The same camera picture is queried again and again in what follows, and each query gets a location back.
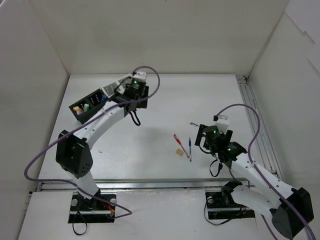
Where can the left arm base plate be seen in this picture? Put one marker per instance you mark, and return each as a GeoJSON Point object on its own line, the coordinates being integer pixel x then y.
{"type": "Point", "coordinates": [90, 211]}

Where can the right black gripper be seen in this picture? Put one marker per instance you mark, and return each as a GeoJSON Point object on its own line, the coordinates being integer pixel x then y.
{"type": "Point", "coordinates": [200, 136]}

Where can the aluminium front rail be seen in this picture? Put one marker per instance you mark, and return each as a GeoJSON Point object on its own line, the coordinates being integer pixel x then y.
{"type": "Point", "coordinates": [201, 183]}

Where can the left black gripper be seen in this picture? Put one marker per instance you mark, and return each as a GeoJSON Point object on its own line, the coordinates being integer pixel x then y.
{"type": "Point", "coordinates": [144, 97]}

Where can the blue cap spray bottle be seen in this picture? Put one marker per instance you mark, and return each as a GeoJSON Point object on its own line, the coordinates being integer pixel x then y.
{"type": "Point", "coordinates": [103, 98]}

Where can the blue pen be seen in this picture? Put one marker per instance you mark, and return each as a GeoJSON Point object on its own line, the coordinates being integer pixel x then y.
{"type": "Point", "coordinates": [190, 149]}

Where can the red pen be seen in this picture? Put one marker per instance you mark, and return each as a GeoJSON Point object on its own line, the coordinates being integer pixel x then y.
{"type": "Point", "coordinates": [180, 144]}

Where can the yellow highlighter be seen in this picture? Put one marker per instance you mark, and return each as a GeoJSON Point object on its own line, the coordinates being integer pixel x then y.
{"type": "Point", "coordinates": [76, 108]}

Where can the aluminium side rail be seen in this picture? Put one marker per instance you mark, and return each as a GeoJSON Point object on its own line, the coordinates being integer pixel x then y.
{"type": "Point", "coordinates": [262, 149]}

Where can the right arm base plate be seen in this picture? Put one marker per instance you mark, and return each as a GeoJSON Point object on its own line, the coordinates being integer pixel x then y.
{"type": "Point", "coordinates": [217, 210]}

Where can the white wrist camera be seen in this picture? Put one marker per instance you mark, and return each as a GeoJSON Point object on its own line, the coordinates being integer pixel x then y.
{"type": "Point", "coordinates": [222, 122]}
{"type": "Point", "coordinates": [140, 75]}

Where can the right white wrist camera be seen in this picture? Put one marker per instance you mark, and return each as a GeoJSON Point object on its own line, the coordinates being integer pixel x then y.
{"type": "Point", "coordinates": [222, 122]}

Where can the white slotted container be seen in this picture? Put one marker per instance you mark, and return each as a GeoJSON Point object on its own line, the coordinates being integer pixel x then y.
{"type": "Point", "coordinates": [118, 86]}

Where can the green highlighter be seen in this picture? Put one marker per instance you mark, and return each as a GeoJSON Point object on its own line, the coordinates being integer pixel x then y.
{"type": "Point", "coordinates": [86, 107]}

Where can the yellow eraser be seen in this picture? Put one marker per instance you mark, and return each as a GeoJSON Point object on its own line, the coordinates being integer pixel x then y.
{"type": "Point", "coordinates": [179, 152]}

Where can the black slotted container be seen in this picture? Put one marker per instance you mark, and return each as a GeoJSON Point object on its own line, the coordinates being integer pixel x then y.
{"type": "Point", "coordinates": [94, 100]}

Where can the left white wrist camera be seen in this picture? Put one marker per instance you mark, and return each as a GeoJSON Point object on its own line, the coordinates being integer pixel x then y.
{"type": "Point", "coordinates": [140, 75]}

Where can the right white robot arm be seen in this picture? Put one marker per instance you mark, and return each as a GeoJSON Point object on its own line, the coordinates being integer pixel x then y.
{"type": "Point", "coordinates": [290, 210]}

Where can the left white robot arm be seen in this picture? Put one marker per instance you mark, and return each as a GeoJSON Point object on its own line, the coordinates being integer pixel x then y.
{"type": "Point", "coordinates": [73, 153]}

